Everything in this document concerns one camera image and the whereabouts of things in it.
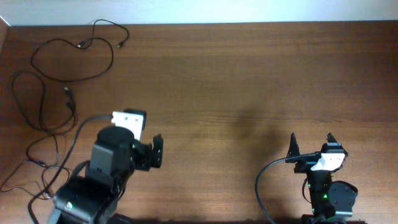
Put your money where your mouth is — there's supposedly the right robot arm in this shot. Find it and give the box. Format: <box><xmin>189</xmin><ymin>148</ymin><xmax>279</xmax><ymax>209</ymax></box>
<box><xmin>287</xmin><ymin>133</ymin><xmax>358</xmax><ymax>223</ymax></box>

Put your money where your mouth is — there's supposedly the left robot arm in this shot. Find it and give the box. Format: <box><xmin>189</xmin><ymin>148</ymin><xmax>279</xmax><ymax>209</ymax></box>
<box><xmin>49</xmin><ymin>109</ymin><xmax>164</xmax><ymax>223</ymax></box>

